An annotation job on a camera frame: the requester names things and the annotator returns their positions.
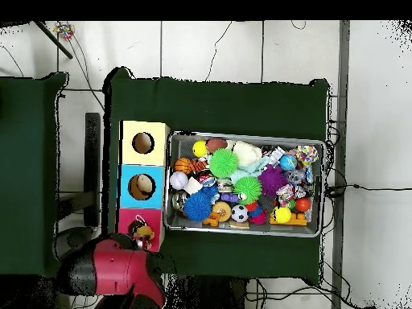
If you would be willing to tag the green spiky rubber ball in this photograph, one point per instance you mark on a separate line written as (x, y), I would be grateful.
(223, 163)
(248, 190)

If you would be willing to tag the small plush monkey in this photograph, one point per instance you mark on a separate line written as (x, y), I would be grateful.
(145, 231)

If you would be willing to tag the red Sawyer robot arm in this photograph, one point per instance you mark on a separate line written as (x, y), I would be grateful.
(116, 270)

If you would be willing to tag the silver mesh bin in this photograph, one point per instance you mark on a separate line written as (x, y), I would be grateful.
(183, 146)

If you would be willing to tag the wooden three-hole box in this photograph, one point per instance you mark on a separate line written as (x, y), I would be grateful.
(154, 199)

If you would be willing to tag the yellow smooth ball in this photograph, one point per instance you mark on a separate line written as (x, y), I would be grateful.
(199, 148)

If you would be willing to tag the orange basketball toy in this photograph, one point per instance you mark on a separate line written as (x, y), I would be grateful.
(183, 165)

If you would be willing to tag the brown football toy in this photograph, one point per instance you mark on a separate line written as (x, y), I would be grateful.
(216, 145)

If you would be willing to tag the white baseball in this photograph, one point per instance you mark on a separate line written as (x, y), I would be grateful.
(178, 180)

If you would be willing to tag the blue spiky rubber ball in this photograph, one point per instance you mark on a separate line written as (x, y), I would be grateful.
(197, 206)

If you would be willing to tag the cream knitted cloth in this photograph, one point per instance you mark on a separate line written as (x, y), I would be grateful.
(248, 154)

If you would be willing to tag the black and white soccer ball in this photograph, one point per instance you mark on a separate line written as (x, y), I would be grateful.
(239, 213)

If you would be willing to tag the purple knobbly ball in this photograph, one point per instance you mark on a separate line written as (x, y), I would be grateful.
(272, 180)

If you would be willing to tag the dark green tablecloth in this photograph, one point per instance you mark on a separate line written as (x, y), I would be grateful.
(225, 106)

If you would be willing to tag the black upright panel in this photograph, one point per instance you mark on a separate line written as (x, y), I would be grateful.
(92, 167)

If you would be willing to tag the green cloth side table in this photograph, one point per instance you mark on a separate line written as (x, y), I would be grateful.
(29, 145)

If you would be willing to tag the small colourful toy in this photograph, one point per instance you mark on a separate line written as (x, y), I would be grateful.
(64, 30)

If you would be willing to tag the black slanted rod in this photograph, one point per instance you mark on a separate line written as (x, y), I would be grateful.
(53, 38)

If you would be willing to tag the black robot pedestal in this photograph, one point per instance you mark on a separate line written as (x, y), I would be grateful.
(206, 293)

